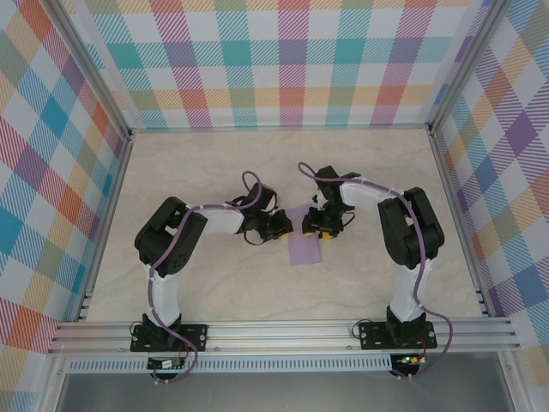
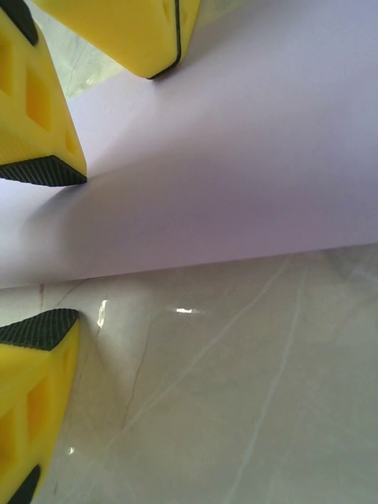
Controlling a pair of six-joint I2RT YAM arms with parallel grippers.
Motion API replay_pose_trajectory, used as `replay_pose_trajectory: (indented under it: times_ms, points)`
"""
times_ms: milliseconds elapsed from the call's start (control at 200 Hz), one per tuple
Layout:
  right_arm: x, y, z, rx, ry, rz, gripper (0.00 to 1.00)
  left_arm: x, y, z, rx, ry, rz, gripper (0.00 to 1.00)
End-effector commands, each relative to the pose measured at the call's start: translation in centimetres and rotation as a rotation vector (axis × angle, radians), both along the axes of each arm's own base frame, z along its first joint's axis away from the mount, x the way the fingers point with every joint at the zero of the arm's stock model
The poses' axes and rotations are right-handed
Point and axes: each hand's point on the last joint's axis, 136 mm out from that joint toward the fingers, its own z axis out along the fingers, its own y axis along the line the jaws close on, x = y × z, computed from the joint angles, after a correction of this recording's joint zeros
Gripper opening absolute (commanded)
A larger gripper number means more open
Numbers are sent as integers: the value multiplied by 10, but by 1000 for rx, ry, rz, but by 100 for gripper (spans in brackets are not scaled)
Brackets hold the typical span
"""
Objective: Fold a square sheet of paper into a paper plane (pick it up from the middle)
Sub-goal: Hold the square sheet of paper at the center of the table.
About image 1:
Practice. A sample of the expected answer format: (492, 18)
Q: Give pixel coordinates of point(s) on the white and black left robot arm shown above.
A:
(168, 296)

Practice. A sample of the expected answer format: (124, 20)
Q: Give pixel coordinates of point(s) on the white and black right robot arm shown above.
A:
(404, 296)

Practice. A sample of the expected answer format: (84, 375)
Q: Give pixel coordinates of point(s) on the small circuit board, green light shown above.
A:
(409, 359)

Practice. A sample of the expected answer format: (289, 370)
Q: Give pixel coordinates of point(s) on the grey metal panel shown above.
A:
(279, 395)

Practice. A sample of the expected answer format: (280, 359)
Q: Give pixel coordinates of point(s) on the small circuit board, white label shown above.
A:
(165, 364)

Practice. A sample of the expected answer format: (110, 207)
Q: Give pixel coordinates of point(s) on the long aluminium table edge rail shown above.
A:
(279, 128)

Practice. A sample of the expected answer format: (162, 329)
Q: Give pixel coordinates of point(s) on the wide aluminium mounting rail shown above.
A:
(279, 335)

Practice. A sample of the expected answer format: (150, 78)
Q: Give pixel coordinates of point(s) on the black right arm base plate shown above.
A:
(369, 339)

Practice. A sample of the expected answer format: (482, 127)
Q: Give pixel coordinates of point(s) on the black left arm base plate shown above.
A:
(195, 337)

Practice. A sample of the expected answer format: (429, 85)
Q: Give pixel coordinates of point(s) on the aluminium table side rail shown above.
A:
(106, 227)
(460, 227)

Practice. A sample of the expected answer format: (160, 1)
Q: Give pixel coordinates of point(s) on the aluminium frame post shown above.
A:
(95, 64)
(463, 64)

